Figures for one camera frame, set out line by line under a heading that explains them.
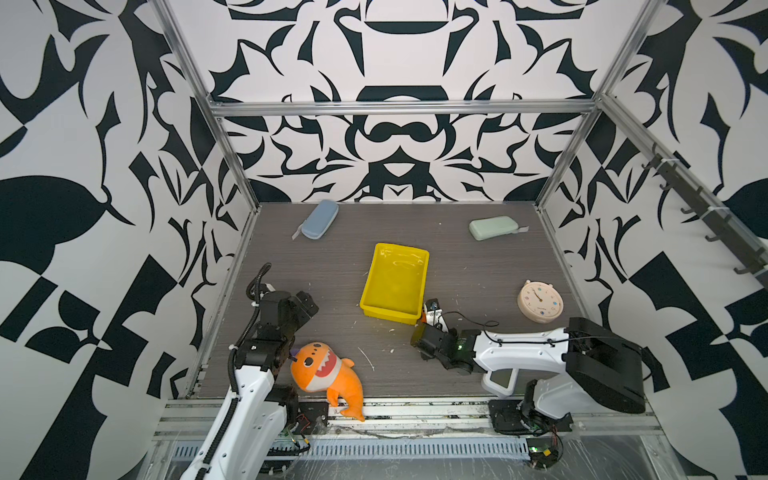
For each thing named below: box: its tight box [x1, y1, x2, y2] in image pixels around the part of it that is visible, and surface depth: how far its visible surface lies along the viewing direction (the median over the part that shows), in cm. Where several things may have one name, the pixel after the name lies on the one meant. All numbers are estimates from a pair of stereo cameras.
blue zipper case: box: [291, 199, 339, 240], surface depth 114 cm
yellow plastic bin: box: [359, 242, 430, 326], surface depth 97 cm
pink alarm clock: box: [518, 279, 564, 324], surface depth 94 cm
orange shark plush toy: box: [290, 342, 364, 421], surface depth 76 cm
